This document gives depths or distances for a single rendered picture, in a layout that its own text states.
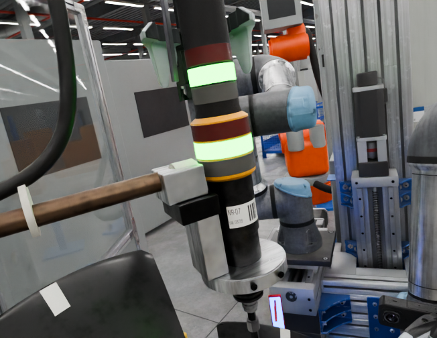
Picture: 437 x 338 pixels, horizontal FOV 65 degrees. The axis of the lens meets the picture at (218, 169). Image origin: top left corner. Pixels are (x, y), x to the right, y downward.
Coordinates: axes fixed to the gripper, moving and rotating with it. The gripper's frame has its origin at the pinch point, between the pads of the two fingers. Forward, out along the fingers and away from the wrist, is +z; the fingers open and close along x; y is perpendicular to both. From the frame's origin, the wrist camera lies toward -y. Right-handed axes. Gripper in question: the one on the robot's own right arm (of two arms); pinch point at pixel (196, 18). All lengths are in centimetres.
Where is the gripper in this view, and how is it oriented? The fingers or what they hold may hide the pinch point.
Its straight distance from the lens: 34.2
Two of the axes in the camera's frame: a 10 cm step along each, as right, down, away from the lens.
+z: 0.4, 2.2, -9.8
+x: -9.9, 1.7, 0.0
